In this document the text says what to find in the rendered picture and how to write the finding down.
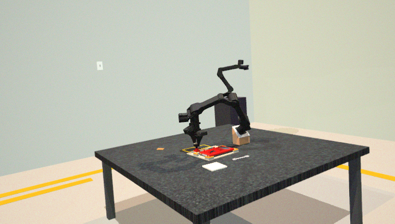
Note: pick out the cream flat square pad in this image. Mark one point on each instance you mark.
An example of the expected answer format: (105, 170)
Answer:
(214, 166)

